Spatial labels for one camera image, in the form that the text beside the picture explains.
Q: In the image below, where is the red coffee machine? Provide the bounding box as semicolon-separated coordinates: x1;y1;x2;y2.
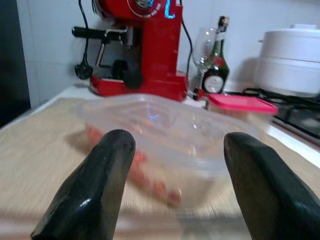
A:
71;0;190;103

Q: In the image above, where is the steel gas stove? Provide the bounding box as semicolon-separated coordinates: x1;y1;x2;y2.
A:
224;87;320;147

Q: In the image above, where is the dark green glass bottle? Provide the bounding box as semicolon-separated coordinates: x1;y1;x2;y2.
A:
201;15;231;95

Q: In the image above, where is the tall black glossy fridge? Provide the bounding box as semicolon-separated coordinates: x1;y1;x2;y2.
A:
0;0;32;129

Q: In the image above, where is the clear plastic food container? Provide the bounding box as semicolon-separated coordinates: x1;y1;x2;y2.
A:
71;93;274;209

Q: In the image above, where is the white cooking pot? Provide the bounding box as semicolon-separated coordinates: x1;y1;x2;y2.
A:
254;23;320;99

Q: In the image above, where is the clear wine glass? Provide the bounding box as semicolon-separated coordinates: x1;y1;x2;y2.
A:
191;26;222;89

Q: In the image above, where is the black coffee machine cable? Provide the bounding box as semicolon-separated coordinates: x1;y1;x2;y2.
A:
179;17;195;79

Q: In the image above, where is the beige woven mat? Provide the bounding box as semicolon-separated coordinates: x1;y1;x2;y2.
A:
0;96;320;240

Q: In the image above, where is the black power plug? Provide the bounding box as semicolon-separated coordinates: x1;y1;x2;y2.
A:
74;0;94;81

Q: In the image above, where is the pink lid food container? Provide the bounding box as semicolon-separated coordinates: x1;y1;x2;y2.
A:
206;93;280;123

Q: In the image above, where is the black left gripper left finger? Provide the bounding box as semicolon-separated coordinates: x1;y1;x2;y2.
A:
29;128;137;240

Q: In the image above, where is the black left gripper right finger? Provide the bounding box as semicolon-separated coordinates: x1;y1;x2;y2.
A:
223;131;320;240

